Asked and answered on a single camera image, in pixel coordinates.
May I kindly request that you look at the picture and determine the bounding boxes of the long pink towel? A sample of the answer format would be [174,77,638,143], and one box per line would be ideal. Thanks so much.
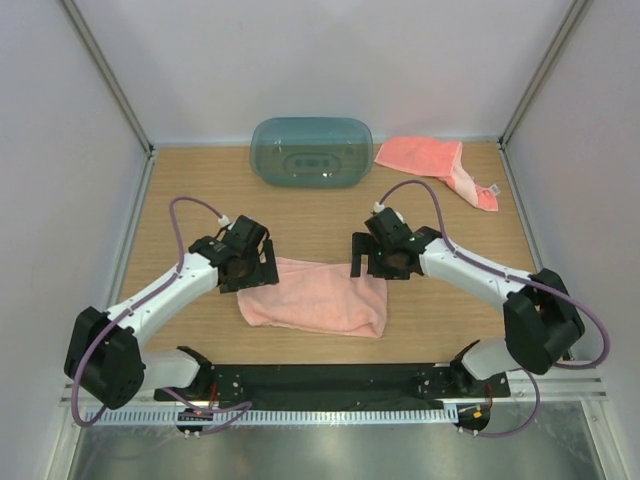
[237,257,388,338]

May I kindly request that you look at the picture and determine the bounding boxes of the purple cable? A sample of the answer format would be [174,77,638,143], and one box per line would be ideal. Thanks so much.
[71,197,254,459]
[372,179,612,441]

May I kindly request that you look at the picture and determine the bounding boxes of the teal translucent plastic bin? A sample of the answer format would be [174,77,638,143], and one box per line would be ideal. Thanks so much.
[249,117,374,188]

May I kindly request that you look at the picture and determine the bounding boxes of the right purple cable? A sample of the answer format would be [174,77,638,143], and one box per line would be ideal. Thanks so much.
[372,179,612,441]

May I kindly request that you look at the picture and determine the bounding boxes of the right aluminium frame post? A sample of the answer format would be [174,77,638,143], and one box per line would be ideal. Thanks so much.
[498,0,593,151]

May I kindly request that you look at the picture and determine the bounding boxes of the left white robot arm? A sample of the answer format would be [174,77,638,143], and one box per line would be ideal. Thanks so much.
[63,215,279,410]

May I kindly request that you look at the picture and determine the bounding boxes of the left aluminium frame post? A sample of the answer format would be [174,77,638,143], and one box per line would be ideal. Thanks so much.
[57,0,154,157]

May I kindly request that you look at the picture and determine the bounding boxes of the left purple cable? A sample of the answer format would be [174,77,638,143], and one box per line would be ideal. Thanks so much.
[71,197,254,459]

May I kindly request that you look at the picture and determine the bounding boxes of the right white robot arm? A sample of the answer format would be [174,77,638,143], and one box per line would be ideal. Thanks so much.
[350,207,585,396]

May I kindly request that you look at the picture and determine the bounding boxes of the slotted white cable duct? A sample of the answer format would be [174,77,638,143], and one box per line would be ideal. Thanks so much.
[95,406,458,427]

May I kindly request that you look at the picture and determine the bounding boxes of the aluminium frame post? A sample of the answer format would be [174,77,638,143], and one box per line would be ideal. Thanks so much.
[498,0,593,151]
[57,0,154,157]

